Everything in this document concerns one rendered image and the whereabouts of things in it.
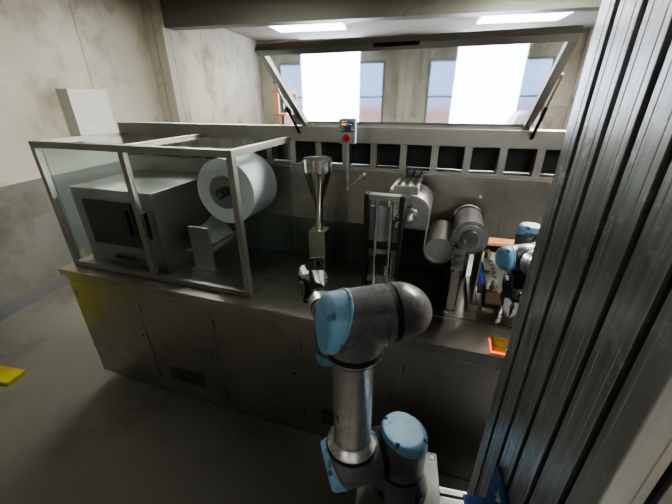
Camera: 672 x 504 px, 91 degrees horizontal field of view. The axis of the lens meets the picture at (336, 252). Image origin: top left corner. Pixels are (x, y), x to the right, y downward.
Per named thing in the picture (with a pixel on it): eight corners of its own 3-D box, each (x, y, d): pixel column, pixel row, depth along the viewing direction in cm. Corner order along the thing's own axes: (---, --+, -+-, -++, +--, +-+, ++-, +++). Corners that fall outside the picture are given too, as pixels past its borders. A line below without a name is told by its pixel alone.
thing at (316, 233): (304, 278, 179) (298, 172, 155) (313, 266, 191) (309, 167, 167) (328, 282, 175) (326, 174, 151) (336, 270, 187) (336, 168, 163)
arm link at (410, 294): (446, 266, 64) (376, 319, 108) (394, 274, 62) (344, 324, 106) (466, 325, 60) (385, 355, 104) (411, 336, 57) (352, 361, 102)
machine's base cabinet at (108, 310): (107, 380, 231) (63, 272, 195) (174, 325, 286) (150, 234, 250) (499, 505, 159) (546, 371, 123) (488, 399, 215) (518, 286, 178)
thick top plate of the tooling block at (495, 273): (483, 302, 144) (486, 291, 142) (478, 263, 179) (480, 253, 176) (524, 309, 140) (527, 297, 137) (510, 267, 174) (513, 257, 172)
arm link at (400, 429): (433, 478, 83) (440, 443, 77) (383, 493, 80) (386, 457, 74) (411, 435, 94) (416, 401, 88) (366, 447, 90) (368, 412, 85)
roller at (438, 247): (422, 261, 149) (425, 236, 144) (427, 240, 171) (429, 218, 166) (450, 265, 146) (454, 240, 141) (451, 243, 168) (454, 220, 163)
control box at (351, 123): (338, 144, 139) (337, 119, 135) (340, 142, 145) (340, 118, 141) (354, 144, 138) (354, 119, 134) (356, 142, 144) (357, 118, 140)
